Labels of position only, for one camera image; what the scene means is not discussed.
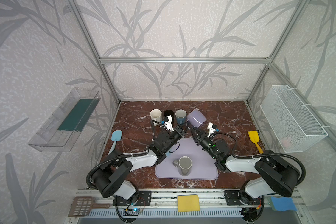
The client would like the green circuit board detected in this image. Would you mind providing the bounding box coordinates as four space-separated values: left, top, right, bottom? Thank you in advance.
124 208 144 216

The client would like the blue polka dot mug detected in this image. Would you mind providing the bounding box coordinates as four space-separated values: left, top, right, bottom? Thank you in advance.
175 109 187 125

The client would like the aluminium frame post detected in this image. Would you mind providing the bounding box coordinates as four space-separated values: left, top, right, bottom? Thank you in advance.
68 0 120 104

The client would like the white wire basket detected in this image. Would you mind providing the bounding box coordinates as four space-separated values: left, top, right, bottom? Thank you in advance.
260 85 328 153

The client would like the white faceted mug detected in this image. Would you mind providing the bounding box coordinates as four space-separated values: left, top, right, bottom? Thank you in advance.
150 109 162 126

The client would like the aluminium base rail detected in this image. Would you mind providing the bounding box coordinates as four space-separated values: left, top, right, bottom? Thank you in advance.
64 188 309 224

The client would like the lavender plastic tray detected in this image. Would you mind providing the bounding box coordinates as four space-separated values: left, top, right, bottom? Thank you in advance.
155 138 218 180

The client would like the yellow sponge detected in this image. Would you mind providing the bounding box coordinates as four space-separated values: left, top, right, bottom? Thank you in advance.
177 195 200 212

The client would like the light blue silicone spatula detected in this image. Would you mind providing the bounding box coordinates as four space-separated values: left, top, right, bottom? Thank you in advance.
108 130 122 154

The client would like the black mug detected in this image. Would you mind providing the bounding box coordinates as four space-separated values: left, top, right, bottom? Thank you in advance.
163 110 174 118

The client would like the grey mug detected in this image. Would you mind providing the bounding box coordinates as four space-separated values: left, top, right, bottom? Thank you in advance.
173 156 193 176

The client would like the yellow item on table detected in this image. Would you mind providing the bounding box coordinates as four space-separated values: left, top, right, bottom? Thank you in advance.
248 131 264 154

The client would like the clear plastic wall bin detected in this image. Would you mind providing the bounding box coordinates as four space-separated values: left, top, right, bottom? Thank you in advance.
28 87 101 152

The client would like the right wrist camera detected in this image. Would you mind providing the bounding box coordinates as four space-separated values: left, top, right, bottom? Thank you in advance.
207 122 219 137

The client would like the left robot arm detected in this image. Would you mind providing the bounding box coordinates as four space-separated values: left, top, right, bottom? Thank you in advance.
85 125 187 201

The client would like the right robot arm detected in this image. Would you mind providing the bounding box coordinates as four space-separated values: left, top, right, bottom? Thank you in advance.
190 127 306 204

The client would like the blue sponge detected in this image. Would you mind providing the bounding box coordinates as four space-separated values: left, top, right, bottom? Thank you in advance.
268 197 297 211

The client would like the brown slotted spatula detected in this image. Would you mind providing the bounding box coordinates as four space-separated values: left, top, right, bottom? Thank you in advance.
68 197 110 217

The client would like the lavender mug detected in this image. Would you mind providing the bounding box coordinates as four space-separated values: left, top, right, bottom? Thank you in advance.
187 109 206 128

